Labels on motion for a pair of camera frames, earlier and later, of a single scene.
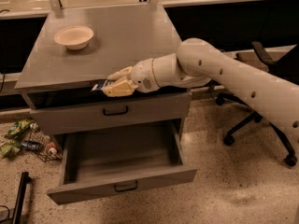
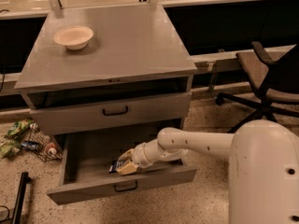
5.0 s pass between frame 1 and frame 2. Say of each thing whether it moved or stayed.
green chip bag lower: stayed
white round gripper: moved
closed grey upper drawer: stayed
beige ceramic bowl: stayed
